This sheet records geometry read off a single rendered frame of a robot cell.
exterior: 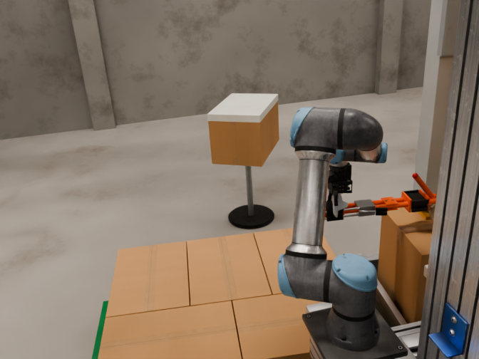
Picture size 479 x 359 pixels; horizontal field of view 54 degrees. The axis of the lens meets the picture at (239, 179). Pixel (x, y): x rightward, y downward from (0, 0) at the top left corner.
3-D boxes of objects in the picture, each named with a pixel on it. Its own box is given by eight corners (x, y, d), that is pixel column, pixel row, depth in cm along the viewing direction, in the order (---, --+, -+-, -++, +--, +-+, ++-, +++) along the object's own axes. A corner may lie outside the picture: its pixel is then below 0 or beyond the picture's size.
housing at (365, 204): (369, 207, 199) (370, 198, 197) (375, 215, 193) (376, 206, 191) (353, 209, 198) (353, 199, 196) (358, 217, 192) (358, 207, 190)
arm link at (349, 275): (374, 321, 124) (377, 278, 119) (322, 313, 128) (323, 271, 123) (377, 293, 134) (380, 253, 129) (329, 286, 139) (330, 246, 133)
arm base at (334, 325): (389, 344, 130) (392, 315, 126) (338, 355, 127) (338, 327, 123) (364, 308, 143) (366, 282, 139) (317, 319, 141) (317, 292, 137)
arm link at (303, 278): (326, 307, 124) (344, 102, 127) (271, 298, 129) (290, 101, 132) (332, 300, 136) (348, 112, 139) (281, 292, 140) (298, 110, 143)
